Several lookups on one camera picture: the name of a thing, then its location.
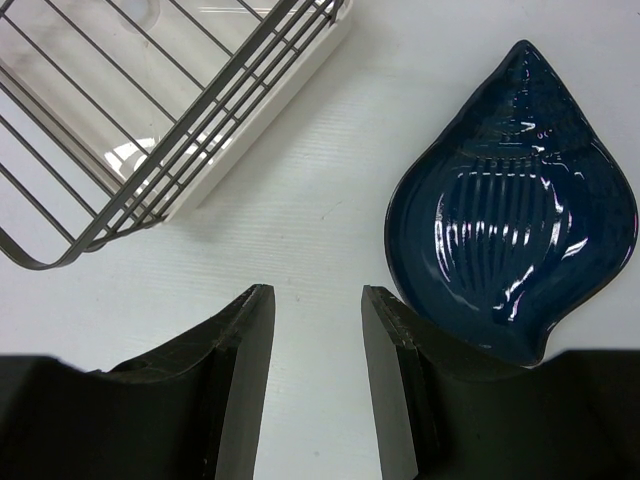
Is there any blue shell-shaped plate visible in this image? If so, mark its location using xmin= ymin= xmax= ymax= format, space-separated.
xmin=384 ymin=39 xmax=639 ymax=367

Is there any black wire dish rack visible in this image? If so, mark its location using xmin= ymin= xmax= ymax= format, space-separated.
xmin=0 ymin=0 xmax=351 ymax=272

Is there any white drip tray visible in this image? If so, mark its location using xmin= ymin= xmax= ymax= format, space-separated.
xmin=0 ymin=0 xmax=352 ymax=224

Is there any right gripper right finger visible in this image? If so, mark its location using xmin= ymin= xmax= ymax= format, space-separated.
xmin=361 ymin=286 xmax=550 ymax=479

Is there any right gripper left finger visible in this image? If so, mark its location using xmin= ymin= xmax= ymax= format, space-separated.
xmin=99 ymin=284 xmax=275 ymax=479

